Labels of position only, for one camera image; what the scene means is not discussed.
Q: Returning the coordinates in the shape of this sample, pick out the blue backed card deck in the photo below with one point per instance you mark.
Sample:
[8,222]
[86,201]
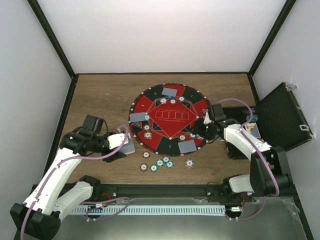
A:
[128,148]

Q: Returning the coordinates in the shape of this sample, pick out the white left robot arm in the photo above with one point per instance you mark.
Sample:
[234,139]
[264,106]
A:
[42,212]

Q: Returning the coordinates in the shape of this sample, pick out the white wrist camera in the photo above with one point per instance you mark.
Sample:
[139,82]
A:
[206,118]
[115,140]

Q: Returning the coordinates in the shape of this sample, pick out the blue white chip seat two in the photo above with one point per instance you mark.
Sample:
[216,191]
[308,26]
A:
[147,135]

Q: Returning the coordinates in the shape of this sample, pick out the light blue slotted cable duct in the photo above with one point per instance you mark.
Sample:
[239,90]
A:
[153,210]

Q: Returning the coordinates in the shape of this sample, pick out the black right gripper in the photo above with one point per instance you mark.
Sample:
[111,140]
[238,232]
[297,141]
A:
[198,130]

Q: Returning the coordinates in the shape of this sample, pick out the card deck in case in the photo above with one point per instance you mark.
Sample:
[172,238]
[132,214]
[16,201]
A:
[252,129]

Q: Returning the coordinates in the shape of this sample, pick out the blue white poker chip stack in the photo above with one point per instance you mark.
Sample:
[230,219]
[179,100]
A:
[189,163]

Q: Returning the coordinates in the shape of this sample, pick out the black enclosure frame post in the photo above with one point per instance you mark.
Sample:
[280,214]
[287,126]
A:
[42,19]
[276,27]

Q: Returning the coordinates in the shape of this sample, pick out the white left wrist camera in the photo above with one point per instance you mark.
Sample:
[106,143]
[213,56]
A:
[115,140]

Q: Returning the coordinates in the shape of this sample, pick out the black enclosure frame post left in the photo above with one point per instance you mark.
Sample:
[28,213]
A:
[42,19]

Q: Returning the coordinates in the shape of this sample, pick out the round red black poker mat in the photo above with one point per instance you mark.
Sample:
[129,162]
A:
[168,121]

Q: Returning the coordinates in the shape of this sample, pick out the black poker chip case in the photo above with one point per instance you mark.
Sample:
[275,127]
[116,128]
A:
[281,121]

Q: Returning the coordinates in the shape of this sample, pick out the teal 50 chip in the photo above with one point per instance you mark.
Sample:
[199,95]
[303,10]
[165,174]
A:
[147,117]

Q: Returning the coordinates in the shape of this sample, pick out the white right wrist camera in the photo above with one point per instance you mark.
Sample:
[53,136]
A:
[206,118]

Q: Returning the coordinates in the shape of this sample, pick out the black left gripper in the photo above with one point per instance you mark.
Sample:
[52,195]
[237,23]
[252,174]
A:
[117,156]

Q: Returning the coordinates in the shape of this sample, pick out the red poker chip stack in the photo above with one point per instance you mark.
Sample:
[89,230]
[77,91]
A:
[143,167]

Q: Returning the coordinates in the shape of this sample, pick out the red 100 chip off mat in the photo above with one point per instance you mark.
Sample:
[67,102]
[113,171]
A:
[146,154]

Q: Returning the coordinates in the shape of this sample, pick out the blue card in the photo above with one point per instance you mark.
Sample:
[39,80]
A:
[186,147]
[169,92]
[137,117]

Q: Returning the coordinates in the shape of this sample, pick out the black front mounting rail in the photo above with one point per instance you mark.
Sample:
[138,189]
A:
[214,193]

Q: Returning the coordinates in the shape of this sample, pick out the black enclosure frame post right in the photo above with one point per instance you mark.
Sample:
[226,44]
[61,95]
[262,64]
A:
[276,27]

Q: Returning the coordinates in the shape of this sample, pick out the teal chip row in case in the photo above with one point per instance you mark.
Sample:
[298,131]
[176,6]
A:
[252,119]

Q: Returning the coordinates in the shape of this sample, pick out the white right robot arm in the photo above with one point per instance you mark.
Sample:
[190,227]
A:
[269,168]

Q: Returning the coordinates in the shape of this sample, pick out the blue white chip top seat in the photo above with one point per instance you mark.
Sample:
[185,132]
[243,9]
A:
[163,101]

